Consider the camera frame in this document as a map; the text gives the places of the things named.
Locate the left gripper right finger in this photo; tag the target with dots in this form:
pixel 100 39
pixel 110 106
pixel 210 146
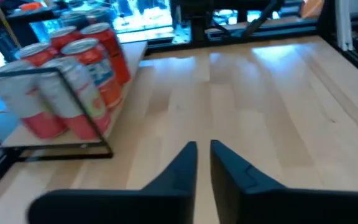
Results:
pixel 253 202

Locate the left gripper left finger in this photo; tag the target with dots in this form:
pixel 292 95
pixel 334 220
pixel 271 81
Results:
pixel 166 199

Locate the red can blue label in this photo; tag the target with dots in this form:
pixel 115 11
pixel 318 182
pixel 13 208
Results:
pixel 101 71

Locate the white pink beverage can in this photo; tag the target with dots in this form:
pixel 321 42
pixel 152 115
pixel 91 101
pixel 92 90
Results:
pixel 20 93
pixel 57 99

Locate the red beverage can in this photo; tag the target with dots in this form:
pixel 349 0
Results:
pixel 39 56
pixel 117 59
pixel 64 39

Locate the white blue beverage can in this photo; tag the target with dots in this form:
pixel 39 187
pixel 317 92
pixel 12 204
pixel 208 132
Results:
pixel 100 15

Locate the slim blue silver can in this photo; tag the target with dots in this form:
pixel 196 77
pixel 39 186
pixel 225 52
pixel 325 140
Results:
pixel 73 19

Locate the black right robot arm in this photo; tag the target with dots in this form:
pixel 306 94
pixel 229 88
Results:
pixel 197 18

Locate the orange object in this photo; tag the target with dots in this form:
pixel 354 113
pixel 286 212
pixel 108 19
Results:
pixel 312 7

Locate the white upright post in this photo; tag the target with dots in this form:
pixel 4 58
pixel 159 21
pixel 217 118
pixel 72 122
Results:
pixel 343 25

